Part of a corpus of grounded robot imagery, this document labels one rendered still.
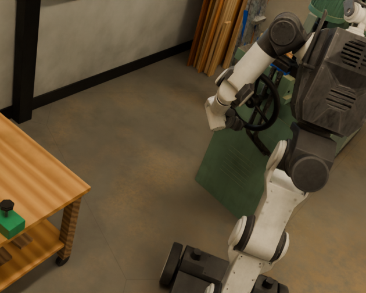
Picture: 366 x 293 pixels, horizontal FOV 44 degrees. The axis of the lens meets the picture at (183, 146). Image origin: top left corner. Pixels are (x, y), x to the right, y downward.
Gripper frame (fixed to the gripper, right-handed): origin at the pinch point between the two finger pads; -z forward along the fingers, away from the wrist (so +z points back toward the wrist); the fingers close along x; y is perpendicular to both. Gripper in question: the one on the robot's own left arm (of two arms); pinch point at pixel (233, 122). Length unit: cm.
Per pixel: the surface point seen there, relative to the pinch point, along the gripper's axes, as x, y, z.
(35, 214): -22, -60, 72
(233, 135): -10.8, -7.4, -34.3
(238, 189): 2, -34, -48
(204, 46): -108, 38, -134
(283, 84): 11.4, 25.7, -2.5
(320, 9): 10, 62, -3
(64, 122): -111, -52, -23
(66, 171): -33, -47, 53
